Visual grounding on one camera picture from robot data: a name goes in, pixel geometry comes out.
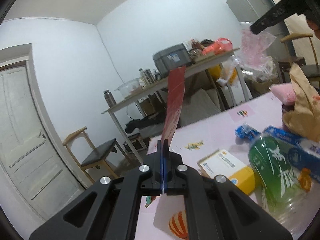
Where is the clear red-print plastic bag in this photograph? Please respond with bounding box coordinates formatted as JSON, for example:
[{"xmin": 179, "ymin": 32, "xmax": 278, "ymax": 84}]
[{"xmin": 241, "ymin": 29, "xmax": 276, "ymax": 69}]

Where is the blue toothpaste box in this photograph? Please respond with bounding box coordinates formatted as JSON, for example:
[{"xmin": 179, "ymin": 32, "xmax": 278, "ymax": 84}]
[{"xmin": 264, "ymin": 126, "xmax": 319, "ymax": 182}]

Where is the red paper wrapper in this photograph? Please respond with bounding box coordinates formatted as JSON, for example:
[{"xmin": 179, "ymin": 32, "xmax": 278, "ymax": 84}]
[{"xmin": 161, "ymin": 66, "xmax": 186, "ymax": 146}]

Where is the cardboard box with trash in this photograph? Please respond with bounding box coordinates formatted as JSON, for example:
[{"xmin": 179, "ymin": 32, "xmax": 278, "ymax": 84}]
[{"xmin": 242, "ymin": 63, "xmax": 279, "ymax": 98}]

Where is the wooden chair near fridge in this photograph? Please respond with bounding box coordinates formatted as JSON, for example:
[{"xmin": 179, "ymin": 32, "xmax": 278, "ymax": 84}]
[{"xmin": 278, "ymin": 33, "xmax": 319, "ymax": 85}]

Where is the grey refrigerator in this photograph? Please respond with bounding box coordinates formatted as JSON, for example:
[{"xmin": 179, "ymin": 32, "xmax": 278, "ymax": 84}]
[{"xmin": 226, "ymin": 0, "xmax": 289, "ymax": 60}]

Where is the white yellow medicine box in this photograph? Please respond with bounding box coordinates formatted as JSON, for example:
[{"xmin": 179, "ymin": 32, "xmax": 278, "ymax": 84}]
[{"xmin": 197, "ymin": 149, "xmax": 256, "ymax": 196}]

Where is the wooden chair black seat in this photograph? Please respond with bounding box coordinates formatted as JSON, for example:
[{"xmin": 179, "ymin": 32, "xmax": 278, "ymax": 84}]
[{"xmin": 62, "ymin": 126, "xmax": 132, "ymax": 183}]

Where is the green plastic bottle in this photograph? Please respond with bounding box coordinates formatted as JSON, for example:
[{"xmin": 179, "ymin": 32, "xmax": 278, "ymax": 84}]
[{"xmin": 248, "ymin": 134, "xmax": 306, "ymax": 224}]

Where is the red plastic bag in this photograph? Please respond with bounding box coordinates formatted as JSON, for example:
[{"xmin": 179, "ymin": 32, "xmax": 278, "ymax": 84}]
[{"xmin": 202, "ymin": 37, "xmax": 233, "ymax": 55}]

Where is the blue crumpled wrapper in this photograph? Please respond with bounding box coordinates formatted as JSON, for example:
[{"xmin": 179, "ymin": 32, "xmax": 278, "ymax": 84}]
[{"xmin": 235, "ymin": 124, "xmax": 260, "ymax": 140}]

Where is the orange peel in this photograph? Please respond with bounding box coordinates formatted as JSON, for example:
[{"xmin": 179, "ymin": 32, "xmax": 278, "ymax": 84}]
[{"xmin": 298, "ymin": 168, "xmax": 312, "ymax": 192}]

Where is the white panel door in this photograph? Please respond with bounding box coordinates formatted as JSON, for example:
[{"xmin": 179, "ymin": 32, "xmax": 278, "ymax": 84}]
[{"xmin": 1, "ymin": 66, "xmax": 83, "ymax": 219}]

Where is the long white side table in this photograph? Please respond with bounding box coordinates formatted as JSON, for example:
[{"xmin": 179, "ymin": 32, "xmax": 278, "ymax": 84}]
[{"xmin": 103, "ymin": 48, "xmax": 239, "ymax": 164}]

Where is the yellow plastic bag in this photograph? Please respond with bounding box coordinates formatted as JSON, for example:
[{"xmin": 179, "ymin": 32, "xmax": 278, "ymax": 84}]
[{"xmin": 208, "ymin": 64, "xmax": 238, "ymax": 87}]

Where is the black bag on floor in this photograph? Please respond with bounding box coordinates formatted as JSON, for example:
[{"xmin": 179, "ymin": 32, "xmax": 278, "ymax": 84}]
[{"xmin": 125, "ymin": 116, "xmax": 165, "ymax": 134}]

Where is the steel thermos bottle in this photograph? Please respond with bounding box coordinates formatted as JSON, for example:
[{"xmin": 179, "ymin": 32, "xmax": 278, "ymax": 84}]
[{"xmin": 104, "ymin": 89, "xmax": 117, "ymax": 108}]

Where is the brown paper bag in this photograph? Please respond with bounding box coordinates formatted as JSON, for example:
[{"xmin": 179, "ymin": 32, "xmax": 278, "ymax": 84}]
[{"xmin": 283, "ymin": 63, "xmax": 320, "ymax": 142}]

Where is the clear glass bowl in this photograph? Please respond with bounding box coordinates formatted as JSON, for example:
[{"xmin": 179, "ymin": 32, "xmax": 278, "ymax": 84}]
[{"xmin": 116, "ymin": 78, "xmax": 143, "ymax": 98}]

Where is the grey rice cooker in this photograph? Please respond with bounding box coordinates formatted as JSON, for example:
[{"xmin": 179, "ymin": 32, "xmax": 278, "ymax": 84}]
[{"xmin": 153, "ymin": 43, "xmax": 192, "ymax": 77}]

